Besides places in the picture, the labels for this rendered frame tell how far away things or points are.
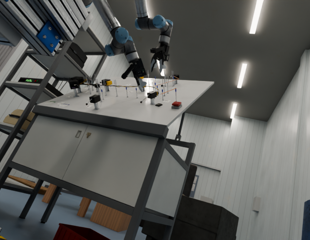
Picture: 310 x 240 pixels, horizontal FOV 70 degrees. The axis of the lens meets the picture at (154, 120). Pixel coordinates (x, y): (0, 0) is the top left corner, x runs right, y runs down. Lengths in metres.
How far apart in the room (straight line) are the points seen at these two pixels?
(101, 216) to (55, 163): 1.90
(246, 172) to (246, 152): 0.79
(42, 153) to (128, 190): 0.77
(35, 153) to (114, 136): 0.65
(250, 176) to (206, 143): 2.37
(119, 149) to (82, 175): 0.28
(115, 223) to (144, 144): 2.18
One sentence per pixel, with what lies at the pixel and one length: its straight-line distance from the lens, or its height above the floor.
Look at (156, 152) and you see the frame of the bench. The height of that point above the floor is 0.71.
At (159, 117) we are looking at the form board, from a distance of 1.37.
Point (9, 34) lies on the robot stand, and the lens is 1.02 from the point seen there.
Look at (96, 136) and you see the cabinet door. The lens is 1.51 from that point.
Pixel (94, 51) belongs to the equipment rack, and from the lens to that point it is 2.81.
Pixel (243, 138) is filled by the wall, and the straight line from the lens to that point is 9.89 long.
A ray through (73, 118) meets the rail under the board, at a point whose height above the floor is 0.81.
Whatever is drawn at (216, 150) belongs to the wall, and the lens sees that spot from 10.36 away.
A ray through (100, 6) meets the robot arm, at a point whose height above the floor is 1.33.
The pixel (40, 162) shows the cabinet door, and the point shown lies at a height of 0.46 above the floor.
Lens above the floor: 0.43
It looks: 21 degrees up
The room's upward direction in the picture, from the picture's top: 20 degrees clockwise
